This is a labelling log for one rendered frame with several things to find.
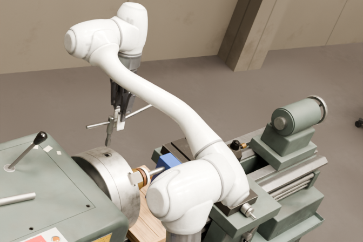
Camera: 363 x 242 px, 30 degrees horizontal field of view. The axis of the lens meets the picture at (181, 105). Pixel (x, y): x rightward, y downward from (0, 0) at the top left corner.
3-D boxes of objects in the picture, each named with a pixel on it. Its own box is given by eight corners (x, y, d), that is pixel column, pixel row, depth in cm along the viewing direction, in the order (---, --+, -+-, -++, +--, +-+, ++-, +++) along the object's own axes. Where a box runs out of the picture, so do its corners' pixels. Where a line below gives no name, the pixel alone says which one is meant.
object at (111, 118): (106, 147, 232) (111, 118, 227) (102, 145, 234) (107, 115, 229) (112, 146, 234) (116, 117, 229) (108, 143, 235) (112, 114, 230)
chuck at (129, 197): (115, 255, 237) (126, 180, 223) (62, 209, 256) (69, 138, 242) (134, 246, 243) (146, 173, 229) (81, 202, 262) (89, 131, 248)
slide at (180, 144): (227, 217, 275) (230, 209, 272) (160, 152, 296) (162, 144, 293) (255, 203, 287) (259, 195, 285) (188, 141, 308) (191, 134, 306)
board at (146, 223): (142, 254, 253) (145, 247, 251) (86, 193, 271) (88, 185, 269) (197, 227, 274) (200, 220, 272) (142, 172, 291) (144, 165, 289)
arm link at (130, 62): (131, 42, 226) (129, 58, 229) (108, 46, 220) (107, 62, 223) (147, 53, 220) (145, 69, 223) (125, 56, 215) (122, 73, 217)
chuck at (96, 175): (107, 259, 235) (118, 183, 221) (54, 212, 253) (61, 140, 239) (115, 255, 237) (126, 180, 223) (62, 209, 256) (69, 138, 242)
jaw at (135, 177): (112, 195, 241) (130, 187, 232) (107, 182, 241) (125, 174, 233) (135, 186, 248) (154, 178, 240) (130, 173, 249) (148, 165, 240)
